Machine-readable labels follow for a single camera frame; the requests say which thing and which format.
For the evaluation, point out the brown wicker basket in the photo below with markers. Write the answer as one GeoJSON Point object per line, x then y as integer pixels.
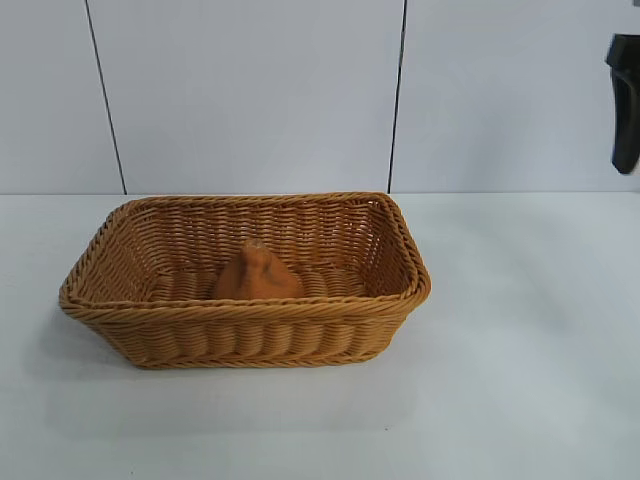
{"type": "Point", "coordinates": [225, 330]}

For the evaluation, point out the orange-brown bread-shaped toy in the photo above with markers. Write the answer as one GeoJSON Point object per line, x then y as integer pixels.
{"type": "Point", "coordinates": [260, 280]}

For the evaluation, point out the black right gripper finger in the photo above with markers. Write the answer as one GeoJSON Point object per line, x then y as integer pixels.
{"type": "Point", "coordinates": [627, 115]}

